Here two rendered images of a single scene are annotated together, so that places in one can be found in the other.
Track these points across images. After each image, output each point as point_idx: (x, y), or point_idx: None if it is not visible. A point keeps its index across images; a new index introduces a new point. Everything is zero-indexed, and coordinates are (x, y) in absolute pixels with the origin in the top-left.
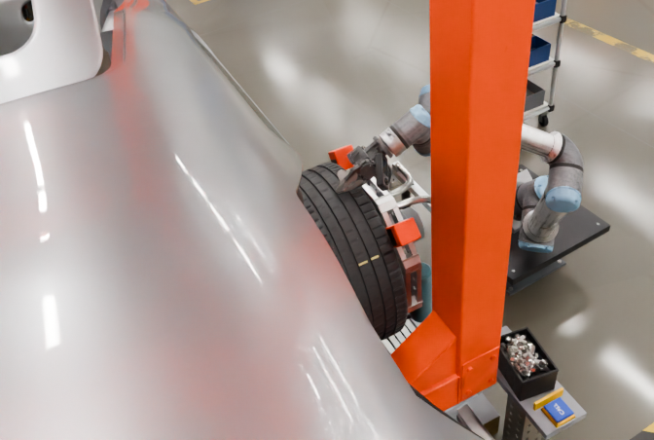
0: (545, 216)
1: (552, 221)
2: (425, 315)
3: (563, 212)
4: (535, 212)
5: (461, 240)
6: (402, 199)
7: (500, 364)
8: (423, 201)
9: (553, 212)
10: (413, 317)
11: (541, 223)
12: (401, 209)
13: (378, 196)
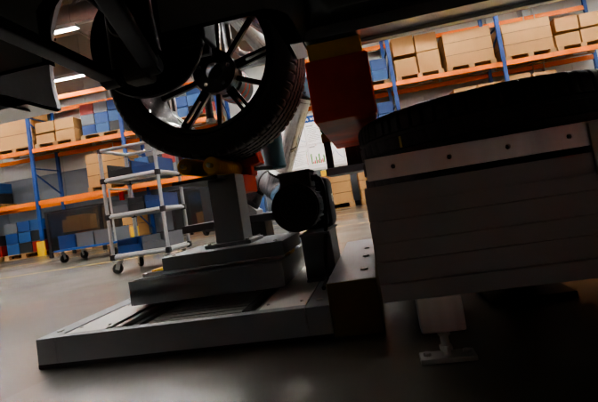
0: (296, 123)
1: (300, 129)
2: (284, 156)
3: (307, 108)
4: (285, 134)
5: None
6: (207, 105)
7: (359, 154)
8: (246, 52)
9: (303, 108)
10: (275, 163)
11: (292, 140)
12: (207, 118)
13: (225, 22)
